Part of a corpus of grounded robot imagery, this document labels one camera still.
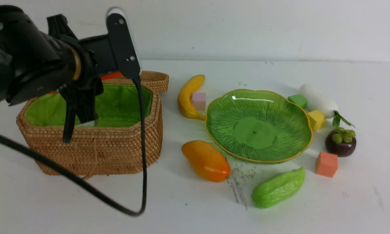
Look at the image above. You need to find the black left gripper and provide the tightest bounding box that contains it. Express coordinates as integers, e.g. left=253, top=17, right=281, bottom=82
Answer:
left=46, top=14, right=119, bottom=144

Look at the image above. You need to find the orange toy carrot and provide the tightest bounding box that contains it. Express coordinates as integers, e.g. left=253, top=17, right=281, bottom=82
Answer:
left=37, top=69, right=122, bottom=95

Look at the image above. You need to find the yellow toy banana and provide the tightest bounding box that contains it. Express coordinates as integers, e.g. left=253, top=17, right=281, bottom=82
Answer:
left=178, top=74, right=206, bottom=121

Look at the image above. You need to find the orange yellow toy mango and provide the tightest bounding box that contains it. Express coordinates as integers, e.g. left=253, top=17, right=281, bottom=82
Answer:
left=181, top=140, right=232, bottom=182

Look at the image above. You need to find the green toy bitter gourd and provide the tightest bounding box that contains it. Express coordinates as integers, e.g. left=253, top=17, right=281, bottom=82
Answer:
left=251, top=167, right=306, bottom=209

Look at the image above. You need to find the white toy radish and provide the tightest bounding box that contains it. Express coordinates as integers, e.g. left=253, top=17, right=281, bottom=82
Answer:
left=299, top=84, right=355, bottom=128

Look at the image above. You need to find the purple toy mangosteen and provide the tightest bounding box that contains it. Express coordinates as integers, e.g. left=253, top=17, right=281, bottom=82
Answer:
left=324, top=127, right=357, bottom=157

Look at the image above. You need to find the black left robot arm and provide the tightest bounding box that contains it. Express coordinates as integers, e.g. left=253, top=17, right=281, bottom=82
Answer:
left=0, top=5, right=118, bottom=144

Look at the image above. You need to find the woven wicker basket green lining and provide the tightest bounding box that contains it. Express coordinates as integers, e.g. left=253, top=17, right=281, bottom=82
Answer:
left=16, top=83, right=164, bottom=176

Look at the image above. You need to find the woven wicker basket lid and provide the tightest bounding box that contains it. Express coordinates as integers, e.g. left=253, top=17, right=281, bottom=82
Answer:
left=117, top=71, right=170, bottom=94

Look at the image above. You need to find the pink foam cube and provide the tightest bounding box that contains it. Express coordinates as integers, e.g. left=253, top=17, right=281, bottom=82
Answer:
left=191, top=92, right=207, bottom=111

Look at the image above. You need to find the green glass leaf plate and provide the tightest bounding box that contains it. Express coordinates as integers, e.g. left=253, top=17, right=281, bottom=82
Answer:
left=204, top=89, right=313, bottom=164

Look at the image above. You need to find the green foam cube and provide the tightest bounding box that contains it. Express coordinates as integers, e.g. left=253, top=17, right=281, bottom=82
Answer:
left=287, top=94, right=308, bottom=109

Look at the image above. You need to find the yellow foam cube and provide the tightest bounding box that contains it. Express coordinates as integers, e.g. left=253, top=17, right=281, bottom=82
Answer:
left=307, top=110, right=326, bottom=131

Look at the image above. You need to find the orange foam cube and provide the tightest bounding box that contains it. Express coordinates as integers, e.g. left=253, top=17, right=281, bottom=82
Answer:
left=315, top=151, right=338, bottom=178

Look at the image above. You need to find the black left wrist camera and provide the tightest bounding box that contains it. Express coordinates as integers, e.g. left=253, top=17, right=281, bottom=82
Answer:
left=106, top=6, right=142, bottom=83

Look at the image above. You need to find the black left camera cable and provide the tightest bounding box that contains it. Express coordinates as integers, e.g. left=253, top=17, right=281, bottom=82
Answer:
left=0, top=75, right=148, bottom=217

